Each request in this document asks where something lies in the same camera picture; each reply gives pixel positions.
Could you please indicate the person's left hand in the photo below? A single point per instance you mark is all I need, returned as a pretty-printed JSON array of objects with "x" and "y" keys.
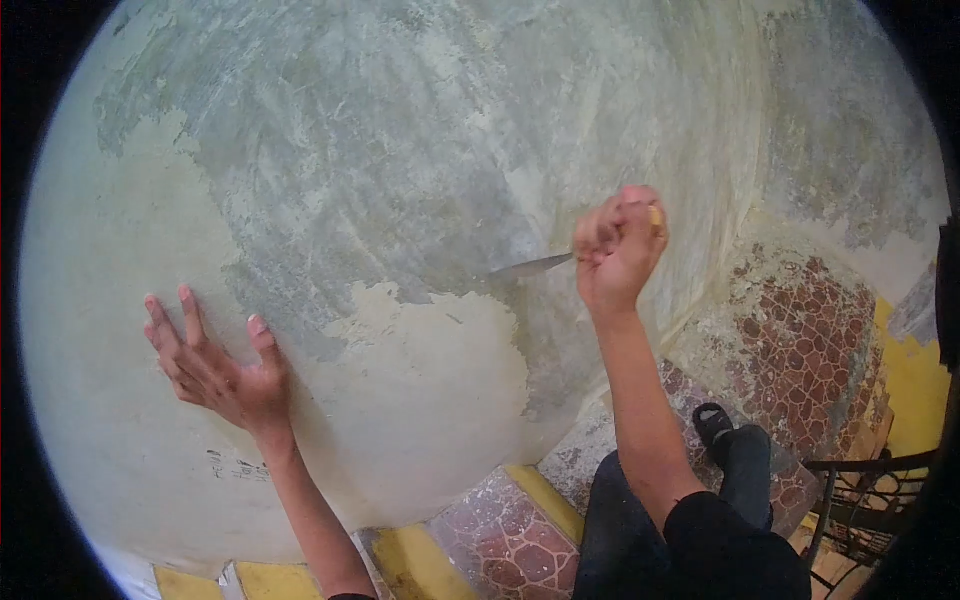
[{"x": 229, "y": 386}]

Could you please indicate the person's right hand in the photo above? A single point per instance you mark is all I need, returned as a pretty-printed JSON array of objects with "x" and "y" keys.
[{"x": 619, "y": 259}]

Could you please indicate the person's left thumb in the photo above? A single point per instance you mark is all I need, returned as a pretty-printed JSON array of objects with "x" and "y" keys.
[{"x": 266, "y": 346}]

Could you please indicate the person's left ring finger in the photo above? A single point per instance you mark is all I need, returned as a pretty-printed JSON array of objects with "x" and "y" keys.
[{"x": 161, "y": 356}]

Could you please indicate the person's left index finger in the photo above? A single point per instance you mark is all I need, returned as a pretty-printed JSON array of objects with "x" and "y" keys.
[{"x": 195, "y": 322}]

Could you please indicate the person's right fingers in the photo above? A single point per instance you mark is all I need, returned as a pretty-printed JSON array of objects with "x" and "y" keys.
[{"x": 611, "y": 225}]

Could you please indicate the person's left middle finger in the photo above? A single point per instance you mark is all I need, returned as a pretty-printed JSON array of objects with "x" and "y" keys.
[{"x": 166, "y": 330}]

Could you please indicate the person's left little finger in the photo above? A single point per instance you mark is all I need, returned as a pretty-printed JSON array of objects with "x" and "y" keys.
[{"x": 180, "y": 391}]

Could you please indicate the person's legs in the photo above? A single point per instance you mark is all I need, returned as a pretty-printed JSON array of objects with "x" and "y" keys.
[{"x": 622, "y": 540}]

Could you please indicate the person's body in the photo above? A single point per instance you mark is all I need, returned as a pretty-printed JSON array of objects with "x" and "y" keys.
[{"x": 731, "y": 551}]

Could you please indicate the black metal railing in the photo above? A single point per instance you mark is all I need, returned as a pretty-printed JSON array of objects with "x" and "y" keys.
[{"x": 862, "y": 510}]

